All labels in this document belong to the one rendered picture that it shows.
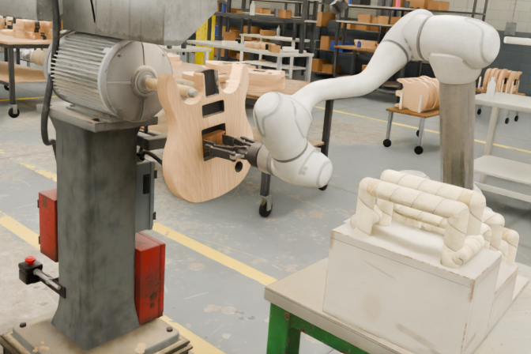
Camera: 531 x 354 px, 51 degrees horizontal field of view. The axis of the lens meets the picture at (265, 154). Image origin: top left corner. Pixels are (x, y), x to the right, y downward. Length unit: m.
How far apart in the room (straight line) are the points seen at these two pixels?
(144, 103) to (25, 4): 0.54
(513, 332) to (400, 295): 0.27
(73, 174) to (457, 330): 1.35
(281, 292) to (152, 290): 1.07
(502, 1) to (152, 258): 11.26
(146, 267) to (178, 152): 0.64
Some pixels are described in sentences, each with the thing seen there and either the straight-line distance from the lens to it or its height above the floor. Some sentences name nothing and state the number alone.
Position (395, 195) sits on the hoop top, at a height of 1.20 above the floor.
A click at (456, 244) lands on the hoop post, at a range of 0.97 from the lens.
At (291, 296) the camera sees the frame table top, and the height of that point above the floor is 0.93.
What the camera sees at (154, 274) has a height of 0.50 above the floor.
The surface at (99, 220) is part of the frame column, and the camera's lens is 1.96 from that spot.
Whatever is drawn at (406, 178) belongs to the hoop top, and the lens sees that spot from 1.07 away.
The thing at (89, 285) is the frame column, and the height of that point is 0.54.
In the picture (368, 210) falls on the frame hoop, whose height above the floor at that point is 1.15.
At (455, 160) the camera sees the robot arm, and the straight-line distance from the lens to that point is 1.80.
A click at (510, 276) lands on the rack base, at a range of 1.22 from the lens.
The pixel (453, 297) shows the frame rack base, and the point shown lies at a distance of 0.99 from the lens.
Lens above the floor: 1.49
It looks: 15 degrees down
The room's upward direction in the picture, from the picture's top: 4 degrees clockwise
